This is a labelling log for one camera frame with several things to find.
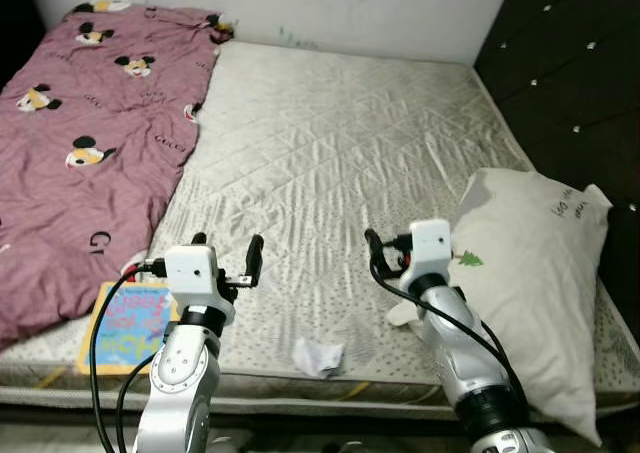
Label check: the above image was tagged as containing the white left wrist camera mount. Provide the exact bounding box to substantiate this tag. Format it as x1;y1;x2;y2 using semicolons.
160;243;236;309

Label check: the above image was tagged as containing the beige quilted mattress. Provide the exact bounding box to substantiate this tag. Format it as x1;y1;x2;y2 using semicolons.
0;39;640;414

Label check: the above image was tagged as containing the black tufted headboard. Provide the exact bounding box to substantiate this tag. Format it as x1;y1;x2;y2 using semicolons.
472;0;640;394

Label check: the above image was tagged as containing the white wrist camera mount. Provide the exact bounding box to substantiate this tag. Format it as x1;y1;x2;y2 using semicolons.
408;220;453;284
160;243;236;309

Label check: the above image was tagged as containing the colourful children's book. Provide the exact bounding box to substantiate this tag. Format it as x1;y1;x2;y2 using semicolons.
78;281;181;377

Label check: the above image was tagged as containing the white pillow with tree print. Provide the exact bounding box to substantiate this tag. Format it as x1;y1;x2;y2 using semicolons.
448;167;613;447

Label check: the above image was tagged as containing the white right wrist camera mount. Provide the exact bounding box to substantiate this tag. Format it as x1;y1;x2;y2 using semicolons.
408;220;453;284

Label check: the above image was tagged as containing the pink mouse print bedsheet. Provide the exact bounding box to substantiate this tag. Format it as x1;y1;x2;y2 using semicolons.
0;0;236;352

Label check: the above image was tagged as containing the crumpled white paper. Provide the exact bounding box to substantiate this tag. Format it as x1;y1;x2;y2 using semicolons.
292;337;347;379

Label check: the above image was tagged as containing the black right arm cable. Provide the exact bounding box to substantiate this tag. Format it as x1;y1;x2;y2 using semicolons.
368;253;531;414

